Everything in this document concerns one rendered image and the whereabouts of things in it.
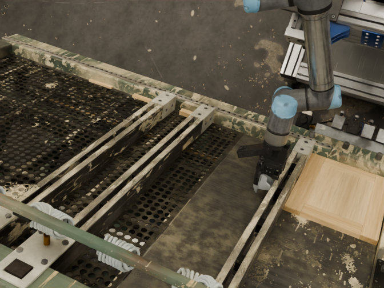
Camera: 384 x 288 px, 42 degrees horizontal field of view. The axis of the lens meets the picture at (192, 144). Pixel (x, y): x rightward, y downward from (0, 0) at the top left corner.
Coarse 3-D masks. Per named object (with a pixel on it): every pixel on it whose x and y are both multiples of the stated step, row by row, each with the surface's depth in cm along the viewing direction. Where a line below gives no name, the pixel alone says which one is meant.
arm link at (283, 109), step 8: (280, 96) 156; (288, 96) 157; (272, 104) 157; (280, 104) 153; (288, 104) 153; (296, 104) 154; (272, 112) 156; (280, 112) 154; (288, 112) 154; (296, 112) 156; (272, 120) 157; (280, 120) 155; (288, 120) 155; (272, 128) 158; (280, 128) 156; (288, 128) 157
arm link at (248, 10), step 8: (248, 0) 140; (256, 0) 140; (264, 0) 139; (272, 0) 139; (280, 0) 139; (288, 0) 138; (248, 8) 142; (256, 8) 142; (264, 8) 142; (272, 8) 142; (280, 8) 143
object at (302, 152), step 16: (304, 144) 195; (288, 160) 184; (304, 160) 185; (288, 176) 181; (272, 192) 165; (288, 192) 167; (272, 208) 158; (256, 224) 150; (272, 224) 154; (240, 240) 143; (256, 240) 144; (240, 256) 138; (256, 256) 143; (224, 272) 131; (240, 272) 132
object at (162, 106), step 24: (168, 96) 214; (144, 120) 194; (96, 144) 175; (120, 144) 182; (72, 168) 164; (96, 168) 171; (48, 192) 149; (72, 192) 161; (0, 216) 132; (0, 240) 134
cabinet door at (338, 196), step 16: (320, 160) 197; (304, 176) 186; (320, 176) 188; (336, 176) 190; (352, 176) 191; (368, 176) 192; (304, 192) 177; (320, 192) 179; (336, 192) 180; (352, 192) 182; (368, 192) 183; (288, 208) 168; (304, 208) 169; (320, 208) 171; (336, 208) 172; (352, 208) 173; (368, 208) 174; (336, 224) 164; (352, 224) 165; (368, 224) 166; (368, 240) 161
